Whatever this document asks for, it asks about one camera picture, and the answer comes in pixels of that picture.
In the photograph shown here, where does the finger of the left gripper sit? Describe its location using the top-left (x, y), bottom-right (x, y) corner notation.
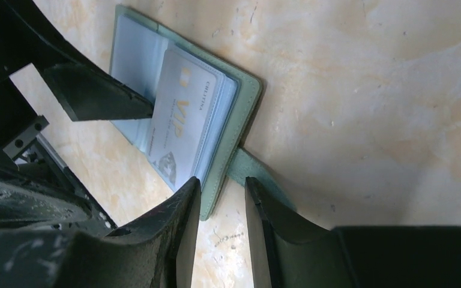
top-left (41, 62), bottom-right (153, 122)

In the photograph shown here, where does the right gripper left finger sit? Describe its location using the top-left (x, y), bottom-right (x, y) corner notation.
top-left (0, 177), bottom-right (201, 287)

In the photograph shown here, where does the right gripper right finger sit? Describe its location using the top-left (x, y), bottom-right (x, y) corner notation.
top-left (245, 177), bottom-right (461, 287)

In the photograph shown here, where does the green leather card holder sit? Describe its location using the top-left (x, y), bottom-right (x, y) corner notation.
top-left (110, 5), bottom-right (291, 221)

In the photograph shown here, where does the white card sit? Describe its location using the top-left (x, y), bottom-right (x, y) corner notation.
top-left (146, 47), bottom-right (226, 191)

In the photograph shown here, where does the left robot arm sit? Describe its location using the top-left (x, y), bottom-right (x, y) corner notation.
top-left (0, 1), bottom-right (153, 236)

